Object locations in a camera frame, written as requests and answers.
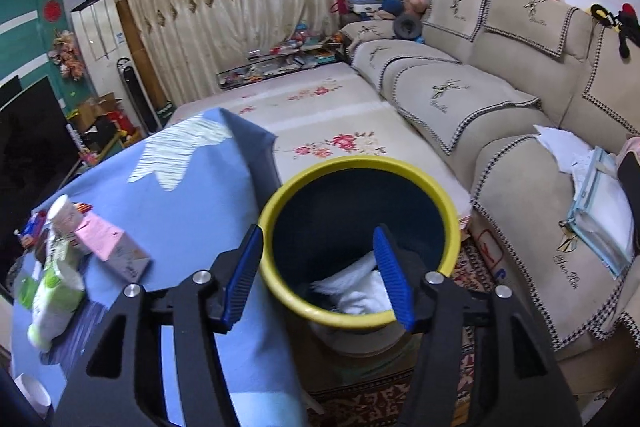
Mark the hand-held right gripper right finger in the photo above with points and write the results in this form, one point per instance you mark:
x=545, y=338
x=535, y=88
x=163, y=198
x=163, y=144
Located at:
x=392, y=279

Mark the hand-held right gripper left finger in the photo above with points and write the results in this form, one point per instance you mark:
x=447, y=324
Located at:
x=244, y=279

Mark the yellow rimmed dark blue bin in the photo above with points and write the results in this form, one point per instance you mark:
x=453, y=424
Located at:
x=340, y=207

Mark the pink and white carton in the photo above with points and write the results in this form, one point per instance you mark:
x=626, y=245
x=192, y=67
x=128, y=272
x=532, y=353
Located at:
x=102, y=237

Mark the white crumpled tissue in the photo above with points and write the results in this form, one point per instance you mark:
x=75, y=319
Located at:
x=357, y=289

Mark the blue tablecloth with white star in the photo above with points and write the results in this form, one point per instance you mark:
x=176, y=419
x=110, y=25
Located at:
x=200, y=207

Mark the beige sofa with patterned covers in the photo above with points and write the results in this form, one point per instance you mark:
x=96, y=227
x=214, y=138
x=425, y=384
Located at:
x=525, y=177

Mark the cream floral mat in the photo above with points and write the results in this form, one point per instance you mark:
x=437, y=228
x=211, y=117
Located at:
x=325, y=117

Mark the white cup with pink label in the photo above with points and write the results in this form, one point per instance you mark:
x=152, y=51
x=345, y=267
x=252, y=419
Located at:
x=65, y=214

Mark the green white wipes packet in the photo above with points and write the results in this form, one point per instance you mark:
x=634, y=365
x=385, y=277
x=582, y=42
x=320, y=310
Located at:
x=52, y=302

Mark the tower fan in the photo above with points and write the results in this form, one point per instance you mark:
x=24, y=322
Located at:
x=135, y=97

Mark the clear blue document folder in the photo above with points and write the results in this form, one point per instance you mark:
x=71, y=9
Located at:
x=597, y=212

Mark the red blue snack packet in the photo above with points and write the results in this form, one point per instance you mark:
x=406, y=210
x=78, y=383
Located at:
x=32, y=228

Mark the cluttered glass low table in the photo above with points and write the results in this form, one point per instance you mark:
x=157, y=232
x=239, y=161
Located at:
x=280, y=64

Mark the open cardboard box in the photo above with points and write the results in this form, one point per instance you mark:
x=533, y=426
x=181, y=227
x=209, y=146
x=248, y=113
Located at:
x=100, y=112

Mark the white cup at corner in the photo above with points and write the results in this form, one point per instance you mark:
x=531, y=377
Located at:
x=32, y=394

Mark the grey round neck pillow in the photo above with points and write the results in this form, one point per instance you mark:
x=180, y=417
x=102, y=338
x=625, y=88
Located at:
x=407, y=28

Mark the black flat item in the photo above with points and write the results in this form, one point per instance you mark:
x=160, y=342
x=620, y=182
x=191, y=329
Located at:
x=631, y=192

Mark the black television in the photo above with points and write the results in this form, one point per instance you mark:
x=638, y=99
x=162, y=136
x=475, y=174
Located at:
x=25, y=147

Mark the beige patterned curtain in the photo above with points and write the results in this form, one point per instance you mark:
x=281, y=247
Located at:
x=225, y=7

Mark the white cabinet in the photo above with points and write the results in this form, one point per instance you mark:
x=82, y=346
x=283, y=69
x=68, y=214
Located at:
x=97, y=37

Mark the artificial flower bunch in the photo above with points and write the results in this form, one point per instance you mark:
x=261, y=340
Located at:
x=67, y=54

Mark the black yellow red plush toy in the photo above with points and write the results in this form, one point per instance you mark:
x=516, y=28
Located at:
x=617, y=22

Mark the red round wall decoration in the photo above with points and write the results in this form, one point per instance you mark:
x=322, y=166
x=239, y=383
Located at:
x=52, y=11

